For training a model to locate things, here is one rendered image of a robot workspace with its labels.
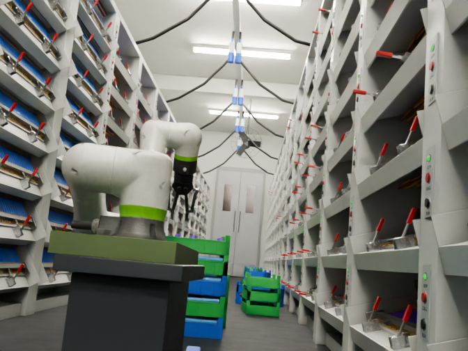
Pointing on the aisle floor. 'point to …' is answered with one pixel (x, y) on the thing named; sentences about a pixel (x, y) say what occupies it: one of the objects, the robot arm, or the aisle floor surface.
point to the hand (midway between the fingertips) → (179, 220)
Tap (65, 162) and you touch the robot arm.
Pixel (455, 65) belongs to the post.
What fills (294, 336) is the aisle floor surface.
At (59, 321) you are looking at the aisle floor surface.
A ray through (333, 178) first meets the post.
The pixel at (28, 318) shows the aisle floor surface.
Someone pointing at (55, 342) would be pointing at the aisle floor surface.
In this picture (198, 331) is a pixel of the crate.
